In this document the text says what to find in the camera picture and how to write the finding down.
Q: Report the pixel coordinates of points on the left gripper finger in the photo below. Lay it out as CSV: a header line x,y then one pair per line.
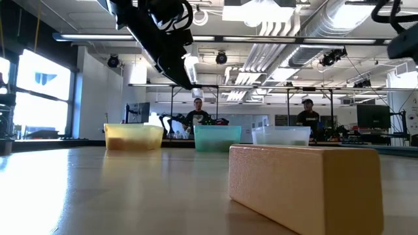
x,y
173,65

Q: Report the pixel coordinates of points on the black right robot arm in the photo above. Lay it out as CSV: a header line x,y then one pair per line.
x,y
405,44

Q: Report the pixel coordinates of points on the black background robot arm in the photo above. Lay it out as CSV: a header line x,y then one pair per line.
x,y
339,132
179,118

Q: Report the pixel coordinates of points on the black ceiling spotlight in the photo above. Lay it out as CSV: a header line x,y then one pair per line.
x,y
362,83
221,58
333,56
113,61

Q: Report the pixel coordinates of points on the person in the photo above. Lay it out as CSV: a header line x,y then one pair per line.
x,y
197,117
308,118

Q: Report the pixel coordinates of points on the black computer monitor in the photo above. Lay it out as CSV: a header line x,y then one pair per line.
x,y
373,117
138,112

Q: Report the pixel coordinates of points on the red background object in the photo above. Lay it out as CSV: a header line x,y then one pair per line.
x,y
223,121

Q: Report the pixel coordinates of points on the yellow translucent plastic bin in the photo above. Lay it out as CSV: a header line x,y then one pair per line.
x,y
134,138

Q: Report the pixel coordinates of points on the teal translucent plastic bin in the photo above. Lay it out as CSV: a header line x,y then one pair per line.
x,y
215,138

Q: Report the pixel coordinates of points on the clear plastic bin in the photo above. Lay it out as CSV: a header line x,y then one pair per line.
x,y
281,135

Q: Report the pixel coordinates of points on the bright large window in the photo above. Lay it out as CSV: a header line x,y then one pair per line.
x,y
42,111

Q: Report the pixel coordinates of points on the long orange wooden block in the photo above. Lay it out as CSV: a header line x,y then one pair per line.
x,y
294,186

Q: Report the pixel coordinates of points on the black metal frame stand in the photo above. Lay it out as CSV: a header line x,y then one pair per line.
x,y
331,111
172,104

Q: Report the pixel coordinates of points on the black ceiling light rail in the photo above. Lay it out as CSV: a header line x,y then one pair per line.
x,y
217,38

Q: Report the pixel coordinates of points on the silver ventilation duct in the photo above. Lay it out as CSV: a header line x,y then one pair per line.
x,y
313,39

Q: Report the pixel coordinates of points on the black aluminium table frame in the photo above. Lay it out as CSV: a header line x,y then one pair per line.
x,y
392,150

